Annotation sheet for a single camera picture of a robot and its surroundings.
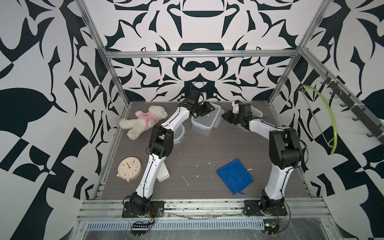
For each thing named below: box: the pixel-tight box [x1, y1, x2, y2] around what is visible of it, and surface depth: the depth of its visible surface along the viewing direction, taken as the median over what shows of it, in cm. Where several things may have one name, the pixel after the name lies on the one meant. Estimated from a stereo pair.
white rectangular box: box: [156, 161, 170, 182], surface depth 83 cm
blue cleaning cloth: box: [216, 158, 254, 195], surface depth 86 cm
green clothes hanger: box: [299, 85, 338, 155], surface depth 74 cm
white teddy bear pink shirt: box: [119, 105, 168, 140], surface depth 100 cm
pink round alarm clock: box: [116, 156, 142, 183], surface depth 87 cm
